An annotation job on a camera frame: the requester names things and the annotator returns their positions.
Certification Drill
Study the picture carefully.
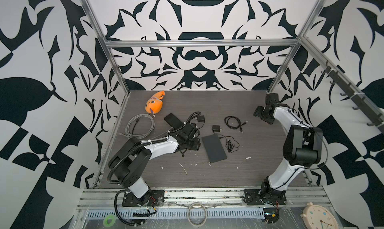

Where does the grey ethernet cable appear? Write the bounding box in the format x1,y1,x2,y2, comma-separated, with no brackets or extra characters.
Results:
118,113,156,140

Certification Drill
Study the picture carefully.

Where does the orange plush toy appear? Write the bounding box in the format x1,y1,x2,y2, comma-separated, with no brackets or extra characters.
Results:
145,91,165,115

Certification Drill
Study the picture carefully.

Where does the beige cable ring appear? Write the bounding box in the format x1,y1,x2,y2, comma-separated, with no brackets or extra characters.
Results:
187,201,208,227

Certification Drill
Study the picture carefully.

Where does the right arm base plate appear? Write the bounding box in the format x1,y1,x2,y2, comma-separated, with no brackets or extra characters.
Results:
243,189,287,206

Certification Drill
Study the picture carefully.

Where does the black rectangular box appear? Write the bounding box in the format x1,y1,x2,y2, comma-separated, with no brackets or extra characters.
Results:
202,134,228,164

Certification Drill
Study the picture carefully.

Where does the green tape roll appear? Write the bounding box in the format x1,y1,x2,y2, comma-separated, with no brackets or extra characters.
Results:
103,214,117,228

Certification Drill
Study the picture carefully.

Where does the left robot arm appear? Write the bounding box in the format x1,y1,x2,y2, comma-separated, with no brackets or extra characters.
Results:
107,123,201,202

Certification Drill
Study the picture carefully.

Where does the black network switch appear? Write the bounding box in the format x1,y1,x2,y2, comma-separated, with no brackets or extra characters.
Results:
164,113,184,129

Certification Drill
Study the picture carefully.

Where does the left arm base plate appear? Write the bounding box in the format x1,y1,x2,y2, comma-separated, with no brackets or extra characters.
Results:
122,189,165,207

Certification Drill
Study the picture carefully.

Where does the black ethernet cable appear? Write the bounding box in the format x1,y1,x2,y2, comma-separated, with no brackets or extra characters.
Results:
224,115,249,133

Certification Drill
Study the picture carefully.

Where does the black wall hook rail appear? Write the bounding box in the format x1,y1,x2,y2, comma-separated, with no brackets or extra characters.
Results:
321,66,384,134

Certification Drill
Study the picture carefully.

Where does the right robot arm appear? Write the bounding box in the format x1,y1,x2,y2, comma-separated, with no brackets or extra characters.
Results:
254,93,323,197

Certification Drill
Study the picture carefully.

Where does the white analog clock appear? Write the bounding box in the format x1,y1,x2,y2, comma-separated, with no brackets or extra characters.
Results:
301,202,339,229

